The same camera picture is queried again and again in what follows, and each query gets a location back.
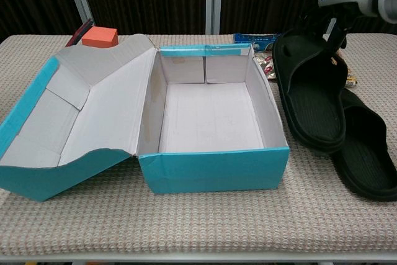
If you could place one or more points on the black slipper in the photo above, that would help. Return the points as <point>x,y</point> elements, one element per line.
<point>307,57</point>
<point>369,147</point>

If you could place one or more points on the blue cookie package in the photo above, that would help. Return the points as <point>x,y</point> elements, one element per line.
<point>254,41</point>

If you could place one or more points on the teal cardboard shoe box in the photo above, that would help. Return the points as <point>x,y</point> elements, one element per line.
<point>204,106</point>

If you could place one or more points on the orange block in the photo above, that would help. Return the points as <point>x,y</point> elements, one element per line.
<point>99,37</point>

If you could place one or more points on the yellow snack packet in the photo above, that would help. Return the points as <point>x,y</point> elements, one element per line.
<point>352,80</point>

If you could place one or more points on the silver red snack packet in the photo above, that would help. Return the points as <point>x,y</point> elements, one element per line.
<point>266,66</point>

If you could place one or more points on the flat red case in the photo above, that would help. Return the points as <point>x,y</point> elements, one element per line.
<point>79,33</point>

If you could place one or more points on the beige textured table cloth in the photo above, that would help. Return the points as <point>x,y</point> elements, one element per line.
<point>198,224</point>

